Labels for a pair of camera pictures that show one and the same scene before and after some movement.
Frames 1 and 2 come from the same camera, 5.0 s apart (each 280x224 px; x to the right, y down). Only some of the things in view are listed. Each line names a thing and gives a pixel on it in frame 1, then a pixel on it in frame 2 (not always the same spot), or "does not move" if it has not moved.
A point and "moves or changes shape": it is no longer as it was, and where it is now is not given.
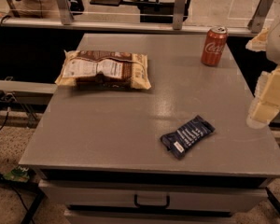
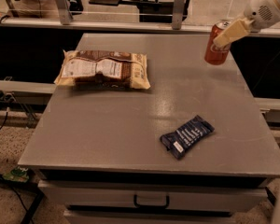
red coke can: [214, 46] moves or changes shape
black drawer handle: [151, 205] does not move
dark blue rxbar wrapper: [179, 140] does not move
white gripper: [279, 44] -> [260, 13]
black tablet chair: [155, 2] does not move
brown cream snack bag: [97, 68] does not move
